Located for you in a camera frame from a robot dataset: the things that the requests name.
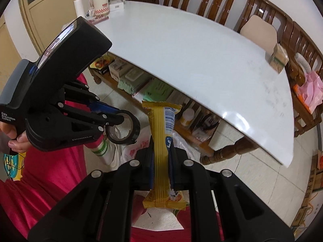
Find printed cardboard box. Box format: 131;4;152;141
301;166;323;208
290;206;314;230

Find white green-striped sock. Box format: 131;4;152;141
91;134;120;170

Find white printed box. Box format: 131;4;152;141
108;59;133;81

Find white woven cloth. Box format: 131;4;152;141
293;52;313;74

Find orange plastic bag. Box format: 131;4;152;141
293;84;316;114

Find white red-printed plastic bag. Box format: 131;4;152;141
120;127;195;168

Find stack of green boxes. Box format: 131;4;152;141
117;68;152;95

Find person's red pants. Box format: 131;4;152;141
0;73;228;242

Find small cardboard box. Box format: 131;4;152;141
268;43;289;74

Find person's left hand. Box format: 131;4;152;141
0;121;32;154

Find beige panel door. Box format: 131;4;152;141
19;0;82;56

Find black yellow food packet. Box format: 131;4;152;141
89;57;114;75

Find pink plastic bag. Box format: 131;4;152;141
303;71;323;114

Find yellow snack packet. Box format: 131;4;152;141
141;100;188;211

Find pink flat packet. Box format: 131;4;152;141
88;16;110;24

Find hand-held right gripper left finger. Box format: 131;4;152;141
28;135;155;242

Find yellow lidded jar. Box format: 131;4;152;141
180;108;195;127

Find black tape roll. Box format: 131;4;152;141
105;110;141;146

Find small white box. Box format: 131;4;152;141
108;1;125;12

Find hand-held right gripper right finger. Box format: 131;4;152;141
168;145;296;242

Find clear plastic packet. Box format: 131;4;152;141
191;128;215;143

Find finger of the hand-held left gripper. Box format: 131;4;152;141
61;81;120;115
25;103;129;153

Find beige seat cushion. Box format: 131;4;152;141
239;15;278;54

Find green paper booklet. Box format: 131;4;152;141
141;78;175;104

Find teal yellow patterned object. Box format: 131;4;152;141
2;152;26;182

